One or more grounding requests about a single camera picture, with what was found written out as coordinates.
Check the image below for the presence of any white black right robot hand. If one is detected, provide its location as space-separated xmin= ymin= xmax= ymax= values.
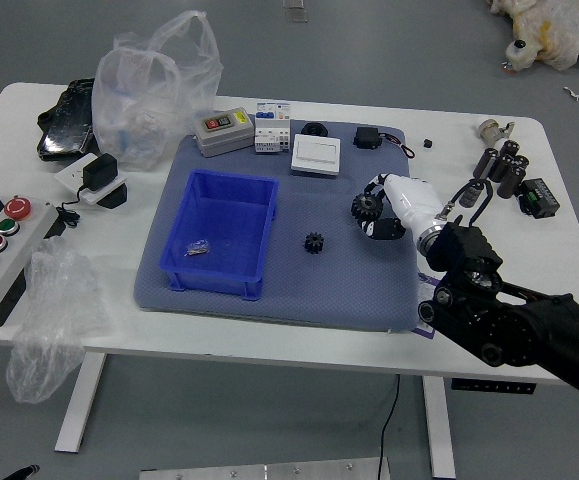
xmin=351 ymin=172 xmax=444 ymax=243

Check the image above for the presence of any grey cylindrical capacitor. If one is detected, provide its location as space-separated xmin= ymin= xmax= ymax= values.
xmin=459 ymin=179 xmax=485 ymax=209

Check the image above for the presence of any white wall switch plate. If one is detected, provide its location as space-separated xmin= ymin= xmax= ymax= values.
xmin=289 ymin=133 xmax=343 ymax=177

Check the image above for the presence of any blue plastic box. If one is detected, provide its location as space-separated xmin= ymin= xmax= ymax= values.
xmin=159 ymin=169 xmax=281 ymax=302

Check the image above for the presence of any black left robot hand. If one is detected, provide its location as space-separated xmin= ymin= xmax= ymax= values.
xmin=1 ymin=463 xmax=41 ymax=480

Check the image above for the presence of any black servo with wires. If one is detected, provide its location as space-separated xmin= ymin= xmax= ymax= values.
xmin=352 ymin=126 xmax=418 ymax=161

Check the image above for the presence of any blue-grey padded mat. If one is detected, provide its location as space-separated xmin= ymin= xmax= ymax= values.
xmin=133 ymin=119 xmax=423 ymax=334

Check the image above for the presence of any black table controller box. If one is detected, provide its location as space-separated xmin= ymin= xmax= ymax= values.
xmin=450 ymin=378 xmax=538 ymax=397

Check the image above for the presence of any big black gear nut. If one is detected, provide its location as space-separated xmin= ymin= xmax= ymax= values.
xmin=350 ymin=194 xmax=379 ymax=227

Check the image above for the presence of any black plastic tray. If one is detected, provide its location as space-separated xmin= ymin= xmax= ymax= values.
xmin=35 ymin=76 xmax=98 ymax=162

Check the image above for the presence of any small black gear nut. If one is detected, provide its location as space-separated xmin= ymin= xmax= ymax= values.
xmin=303 ymin=232 xmax=327 ymax=257

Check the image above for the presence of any white table leg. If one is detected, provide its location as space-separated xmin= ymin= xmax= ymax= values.
xmin=421 ymin=376 xmax=457 ymax=480
xmin=54 ymin=351 xmax=107 ymax=454

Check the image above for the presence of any large clear plastic bag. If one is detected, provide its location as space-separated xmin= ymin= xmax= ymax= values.
xmin=90 ymin=10 xmax=223 ymax=172

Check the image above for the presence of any black cable under table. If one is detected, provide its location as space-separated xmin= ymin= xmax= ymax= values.
xmin=377 ymin=373 xmax=402 ymax=480

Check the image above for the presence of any black power adapter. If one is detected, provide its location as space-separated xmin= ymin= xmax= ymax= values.
xmin=80 ymin=152 xmax=120 ymax=194

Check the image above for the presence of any crumpled clear plastic wrap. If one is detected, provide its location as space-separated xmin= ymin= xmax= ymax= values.
xmin=5 ymin=236 xmax=114 ymax=406

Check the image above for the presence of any tall brown cylindrical capacitor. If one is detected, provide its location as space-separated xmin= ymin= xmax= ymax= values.
xmin=475 ymin=146 xmax=499 ymax=181

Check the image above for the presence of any grey two-button switch box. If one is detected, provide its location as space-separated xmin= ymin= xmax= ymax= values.
xmin=192 ymin=107 xmax=257 ymax=159

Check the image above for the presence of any silver metal plate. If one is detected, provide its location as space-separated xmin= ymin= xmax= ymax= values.
xmin=138 ymin=456 xmax=392 ymax=480

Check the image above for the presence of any black module with green terminals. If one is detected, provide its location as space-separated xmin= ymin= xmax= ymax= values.
xmin=515 ymin=177 xmax=562 ymax=220

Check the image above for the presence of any white grey lamp socket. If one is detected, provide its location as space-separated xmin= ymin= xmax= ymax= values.
xmin=477 ymin=118 xmax=516 ymax=147

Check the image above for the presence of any white circuit breaker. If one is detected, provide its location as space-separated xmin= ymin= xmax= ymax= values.
xmin=253 ymin=101 xmax=293 ymax=156

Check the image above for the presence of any small clear bag of screws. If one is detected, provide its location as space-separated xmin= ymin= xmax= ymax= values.
xmin=183 ymin=238 xmax=213 ymax=259

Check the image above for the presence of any clear small floor item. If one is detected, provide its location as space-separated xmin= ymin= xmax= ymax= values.
xmin=282 ymin=0 xmax=310 ymax=24

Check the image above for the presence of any white wall socket plate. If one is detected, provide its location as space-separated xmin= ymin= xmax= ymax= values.
xmin=53 ymin=152 xmax=131 ymax=212

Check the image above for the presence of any black adapter cord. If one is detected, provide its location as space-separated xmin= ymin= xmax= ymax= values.
xmin=55 ymin=185 xmax=89 ymax=230

